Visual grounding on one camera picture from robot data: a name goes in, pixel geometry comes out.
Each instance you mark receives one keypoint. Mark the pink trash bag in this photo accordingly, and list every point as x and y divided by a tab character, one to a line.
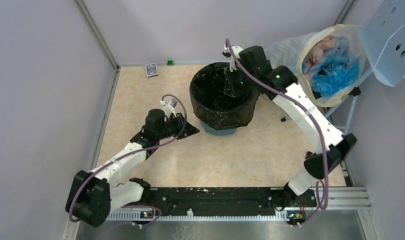
316	54

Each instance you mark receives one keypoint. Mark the teal plastic trash bin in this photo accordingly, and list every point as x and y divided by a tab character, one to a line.
215	132

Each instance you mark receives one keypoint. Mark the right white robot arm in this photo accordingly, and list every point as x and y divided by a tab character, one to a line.
250	67

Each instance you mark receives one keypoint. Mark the blue trash bag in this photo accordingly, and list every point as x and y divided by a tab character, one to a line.
337	70

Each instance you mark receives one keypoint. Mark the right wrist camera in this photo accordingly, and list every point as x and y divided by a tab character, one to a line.
232	54

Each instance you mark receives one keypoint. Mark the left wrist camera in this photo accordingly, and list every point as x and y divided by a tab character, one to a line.
169	107

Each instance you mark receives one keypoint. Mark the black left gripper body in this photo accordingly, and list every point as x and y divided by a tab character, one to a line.
174	126

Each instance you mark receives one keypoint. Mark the white cable duct strip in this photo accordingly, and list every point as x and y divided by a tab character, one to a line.
130	215

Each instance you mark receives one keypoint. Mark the translucent bag of trash bags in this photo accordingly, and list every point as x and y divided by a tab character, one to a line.
291	52

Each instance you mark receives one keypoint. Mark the blue playing card box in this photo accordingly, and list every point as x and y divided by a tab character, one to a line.
151	69

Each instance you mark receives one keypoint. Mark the black trash bag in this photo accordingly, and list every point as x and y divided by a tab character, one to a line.
212	106

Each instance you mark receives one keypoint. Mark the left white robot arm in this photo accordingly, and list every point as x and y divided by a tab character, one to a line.
95	194

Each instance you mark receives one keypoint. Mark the perforated light blue panel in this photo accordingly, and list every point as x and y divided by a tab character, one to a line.
382	33

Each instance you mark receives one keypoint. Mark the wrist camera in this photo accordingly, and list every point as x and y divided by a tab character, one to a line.
169	107
232	54

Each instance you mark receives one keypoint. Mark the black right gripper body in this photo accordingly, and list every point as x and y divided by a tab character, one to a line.
239	82

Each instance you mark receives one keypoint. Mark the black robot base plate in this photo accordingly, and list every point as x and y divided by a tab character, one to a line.
226	201

